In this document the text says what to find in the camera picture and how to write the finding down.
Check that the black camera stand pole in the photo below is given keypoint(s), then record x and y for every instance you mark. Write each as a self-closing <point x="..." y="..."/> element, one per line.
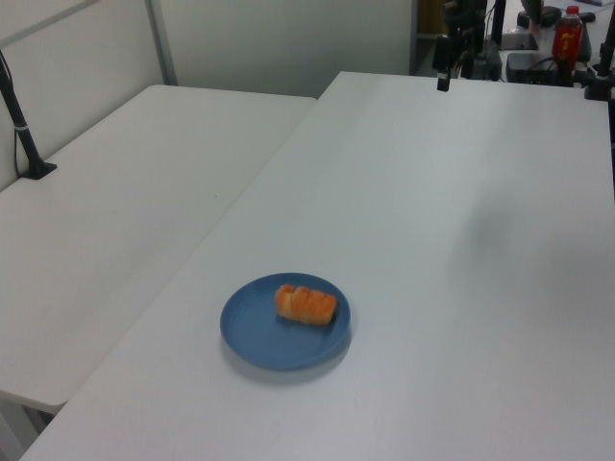
<point x="21" y="129"/>

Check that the small black equipment box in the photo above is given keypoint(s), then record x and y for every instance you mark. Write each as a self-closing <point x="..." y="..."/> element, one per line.
<point x="487" y="65"/>

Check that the orange glazed bread roll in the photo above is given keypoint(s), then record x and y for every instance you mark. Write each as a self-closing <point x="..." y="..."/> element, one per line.
<point x="305" y="304"/>

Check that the black vertical pole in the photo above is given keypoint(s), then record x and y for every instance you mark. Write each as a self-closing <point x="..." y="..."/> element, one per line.
<point x="498" y="21"/>

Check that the grey metal partition post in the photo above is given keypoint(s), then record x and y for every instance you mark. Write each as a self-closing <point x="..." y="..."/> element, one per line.
<point x="161" y="43"/>

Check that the red drink bottle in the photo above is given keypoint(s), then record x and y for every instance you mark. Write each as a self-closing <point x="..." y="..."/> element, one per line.
<point x="567" y="41"/>

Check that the white side table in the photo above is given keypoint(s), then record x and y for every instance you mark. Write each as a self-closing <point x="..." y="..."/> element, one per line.
<point x="120" y="216"/>

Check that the brown wooden panel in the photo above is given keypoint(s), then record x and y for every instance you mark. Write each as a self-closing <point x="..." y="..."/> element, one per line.
<point x="435" y="16"/>

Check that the blue round plate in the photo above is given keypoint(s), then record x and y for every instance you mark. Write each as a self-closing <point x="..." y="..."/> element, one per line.
<point x="269" y="336"/>

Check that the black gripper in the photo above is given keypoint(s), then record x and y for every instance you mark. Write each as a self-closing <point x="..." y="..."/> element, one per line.
<point x="462" y="19"/>

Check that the black clamp stand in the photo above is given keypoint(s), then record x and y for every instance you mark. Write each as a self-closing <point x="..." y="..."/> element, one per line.
<point x="600" y="77"/>

